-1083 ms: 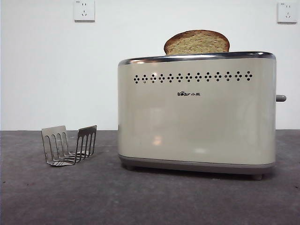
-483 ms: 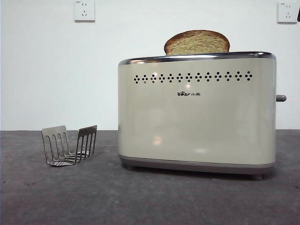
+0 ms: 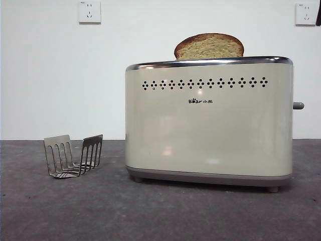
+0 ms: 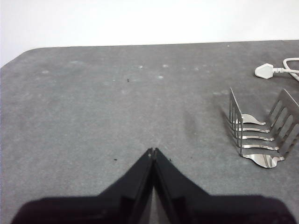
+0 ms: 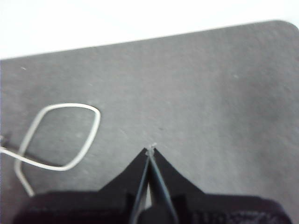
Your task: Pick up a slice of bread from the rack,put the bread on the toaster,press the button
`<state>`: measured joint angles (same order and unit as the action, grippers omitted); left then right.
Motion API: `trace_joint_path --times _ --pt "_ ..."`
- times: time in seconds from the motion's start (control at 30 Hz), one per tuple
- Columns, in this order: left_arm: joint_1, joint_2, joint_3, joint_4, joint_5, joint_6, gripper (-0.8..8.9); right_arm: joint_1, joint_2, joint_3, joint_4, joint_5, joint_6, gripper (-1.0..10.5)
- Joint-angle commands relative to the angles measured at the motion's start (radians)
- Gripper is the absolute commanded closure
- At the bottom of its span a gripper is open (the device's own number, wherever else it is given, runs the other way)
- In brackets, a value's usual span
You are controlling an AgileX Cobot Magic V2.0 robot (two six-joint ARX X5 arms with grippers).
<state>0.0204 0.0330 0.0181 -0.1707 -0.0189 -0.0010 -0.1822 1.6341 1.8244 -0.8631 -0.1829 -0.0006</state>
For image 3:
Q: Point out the grey toaster lever knob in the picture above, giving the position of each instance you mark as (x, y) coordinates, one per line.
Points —
(299, 105)

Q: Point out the cream two-slot toaster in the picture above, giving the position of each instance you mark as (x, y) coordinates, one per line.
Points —
(210, 138)

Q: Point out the stainless steel toast rack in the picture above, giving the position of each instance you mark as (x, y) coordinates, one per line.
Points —
(91, 139)

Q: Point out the brown-crusted bread slice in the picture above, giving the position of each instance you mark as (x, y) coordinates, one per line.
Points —
(208, 47)

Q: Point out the white wall socket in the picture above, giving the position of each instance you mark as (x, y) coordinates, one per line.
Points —
(306, 14)
(90, 12)

